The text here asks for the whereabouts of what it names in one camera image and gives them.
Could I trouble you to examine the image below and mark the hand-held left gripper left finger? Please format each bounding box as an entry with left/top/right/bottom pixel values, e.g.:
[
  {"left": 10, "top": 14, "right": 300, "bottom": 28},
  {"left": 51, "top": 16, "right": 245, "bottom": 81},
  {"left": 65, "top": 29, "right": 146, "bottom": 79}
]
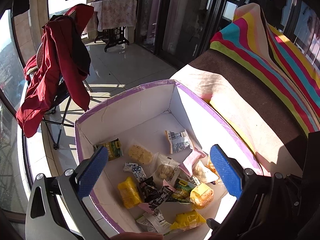
[{"left": 25, "top": 146, "right": 109, "bottom": 240}]

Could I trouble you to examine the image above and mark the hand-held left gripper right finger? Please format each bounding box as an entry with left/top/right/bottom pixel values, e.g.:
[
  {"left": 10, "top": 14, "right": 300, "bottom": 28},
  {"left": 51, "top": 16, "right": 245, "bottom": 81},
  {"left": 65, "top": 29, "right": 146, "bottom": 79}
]
[{"left": 210, "top": 144, "right": 295, "bottom": 240}]

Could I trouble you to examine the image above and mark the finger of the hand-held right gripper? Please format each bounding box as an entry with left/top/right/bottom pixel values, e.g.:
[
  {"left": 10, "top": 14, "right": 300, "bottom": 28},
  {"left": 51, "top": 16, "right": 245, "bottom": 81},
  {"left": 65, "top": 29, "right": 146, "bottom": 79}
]
[{"left": 206, "top": 217, "right": 227, "bottom": 233}]

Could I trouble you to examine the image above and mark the orange snack packet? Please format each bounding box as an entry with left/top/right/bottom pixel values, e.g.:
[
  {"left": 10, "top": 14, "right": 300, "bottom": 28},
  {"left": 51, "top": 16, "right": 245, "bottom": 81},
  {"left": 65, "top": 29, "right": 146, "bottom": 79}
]
[{"left": 206, "top": 154, "right": 222, "bottom": 182}]

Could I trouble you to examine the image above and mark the pale clear snack packet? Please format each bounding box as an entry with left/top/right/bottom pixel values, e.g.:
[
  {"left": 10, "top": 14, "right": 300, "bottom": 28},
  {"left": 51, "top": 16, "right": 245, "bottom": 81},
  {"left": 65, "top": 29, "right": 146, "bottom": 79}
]
[{"left": 193, "top": 160, "right": 220, "bottom": 183}]

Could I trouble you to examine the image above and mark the yellow snack packet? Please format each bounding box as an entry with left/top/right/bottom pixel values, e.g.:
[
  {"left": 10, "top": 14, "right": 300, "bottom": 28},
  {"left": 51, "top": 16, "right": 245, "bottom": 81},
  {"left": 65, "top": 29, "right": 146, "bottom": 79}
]
[
  {"left": 117, "top": 176, "right": 142, "bottom": 209},
  {"left": 170, "top": 210, "right": 207, "bottom": 232}
]

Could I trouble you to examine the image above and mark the green snack packet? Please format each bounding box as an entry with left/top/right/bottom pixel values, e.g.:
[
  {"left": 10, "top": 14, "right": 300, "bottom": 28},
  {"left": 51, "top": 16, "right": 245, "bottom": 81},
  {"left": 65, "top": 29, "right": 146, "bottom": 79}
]
[
  {"left": 96, "top": 138, "right": 124, "bottom": 161},
  {"left": 166, "top": 177, "right": 196, "bottom": 203}
]

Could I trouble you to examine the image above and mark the yellow cake packet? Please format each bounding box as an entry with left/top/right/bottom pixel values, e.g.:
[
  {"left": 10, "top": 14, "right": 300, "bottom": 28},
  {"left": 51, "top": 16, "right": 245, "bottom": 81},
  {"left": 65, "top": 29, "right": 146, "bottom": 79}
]
[{"left": 189, "top": 182, "right": 215, "bottom": 210}]

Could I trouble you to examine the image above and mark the clear cake packet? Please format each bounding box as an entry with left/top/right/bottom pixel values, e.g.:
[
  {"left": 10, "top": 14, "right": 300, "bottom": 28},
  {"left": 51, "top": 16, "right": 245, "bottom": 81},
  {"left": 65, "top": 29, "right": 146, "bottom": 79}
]
[{"left": 127, "top": 142, "right": 155, "bottom": 166}]

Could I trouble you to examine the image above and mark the white barcode snack packet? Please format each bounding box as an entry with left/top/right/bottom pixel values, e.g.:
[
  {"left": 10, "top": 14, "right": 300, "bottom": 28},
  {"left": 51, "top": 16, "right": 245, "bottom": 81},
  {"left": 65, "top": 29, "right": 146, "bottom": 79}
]
[
  {"left": 164, "top": 129, "right": 195, "bottom": 155},
  {"left": 136, "top": 208, "right": 172, "bottom": 233}
]

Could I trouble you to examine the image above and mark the black pink snack packet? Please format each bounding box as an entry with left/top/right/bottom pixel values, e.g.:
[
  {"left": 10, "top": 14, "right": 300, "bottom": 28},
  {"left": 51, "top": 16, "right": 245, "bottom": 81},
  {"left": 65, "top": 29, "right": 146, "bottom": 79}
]
[{"left": 139, "top": 186, "right": 176, "bottom": 215}]

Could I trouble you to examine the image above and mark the clear cookie packet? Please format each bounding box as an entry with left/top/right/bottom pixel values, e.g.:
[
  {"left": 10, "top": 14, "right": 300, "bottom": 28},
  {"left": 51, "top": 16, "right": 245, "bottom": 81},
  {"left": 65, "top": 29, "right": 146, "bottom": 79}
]
[{"left": 153, "top": 153, "right": 181, "bottom": 183}]

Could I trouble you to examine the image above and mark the white cardboard box purple trim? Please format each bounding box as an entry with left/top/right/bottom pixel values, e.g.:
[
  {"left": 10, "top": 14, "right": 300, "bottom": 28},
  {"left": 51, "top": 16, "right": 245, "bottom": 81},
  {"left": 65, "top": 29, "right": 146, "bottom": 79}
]
[{"left": 74, "top": 79, "right": 263, "bottom": 240}]

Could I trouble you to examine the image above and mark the folding chair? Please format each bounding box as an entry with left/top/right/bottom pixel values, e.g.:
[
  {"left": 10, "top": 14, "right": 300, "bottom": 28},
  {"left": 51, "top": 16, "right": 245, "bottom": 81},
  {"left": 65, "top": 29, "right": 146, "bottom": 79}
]
[{"left": 24, "top": 44, "right": 93, "bottom": 151}]

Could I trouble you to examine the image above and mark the rainbow striped blanket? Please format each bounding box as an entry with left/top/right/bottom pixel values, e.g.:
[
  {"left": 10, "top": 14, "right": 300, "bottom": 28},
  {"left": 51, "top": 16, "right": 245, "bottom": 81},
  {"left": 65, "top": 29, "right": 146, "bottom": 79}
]
[{"left": 170, "top": 3, "right": 320, "bottom": 178}]

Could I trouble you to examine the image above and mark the red jacket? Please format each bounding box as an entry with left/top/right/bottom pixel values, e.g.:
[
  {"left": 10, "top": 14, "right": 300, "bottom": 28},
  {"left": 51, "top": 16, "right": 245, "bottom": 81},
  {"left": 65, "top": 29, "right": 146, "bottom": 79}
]
[{"left": 16, "top": 4, "right": 95, "bottom": 138}]

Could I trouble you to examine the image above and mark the floral tablecloth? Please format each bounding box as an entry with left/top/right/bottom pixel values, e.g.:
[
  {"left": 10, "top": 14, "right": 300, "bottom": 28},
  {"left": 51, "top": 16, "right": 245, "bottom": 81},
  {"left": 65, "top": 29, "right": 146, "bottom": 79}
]
[{"left": 87, "top": 0, "right": 138, "bottom": 32}]

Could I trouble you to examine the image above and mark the pink curtain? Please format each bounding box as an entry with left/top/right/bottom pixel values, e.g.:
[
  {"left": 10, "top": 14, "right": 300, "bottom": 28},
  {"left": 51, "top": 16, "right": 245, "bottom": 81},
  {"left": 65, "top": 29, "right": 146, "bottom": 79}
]
[{"left": 139, "top": 0, "right": 161, "bottom": 38}]

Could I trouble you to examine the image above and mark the black iron table frame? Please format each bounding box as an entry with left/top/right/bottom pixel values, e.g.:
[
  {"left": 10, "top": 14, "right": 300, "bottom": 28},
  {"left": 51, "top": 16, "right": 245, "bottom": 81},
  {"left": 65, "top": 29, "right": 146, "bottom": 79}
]
[{"left": 94, "top": 26, "right": 131, "bottom": 53}]

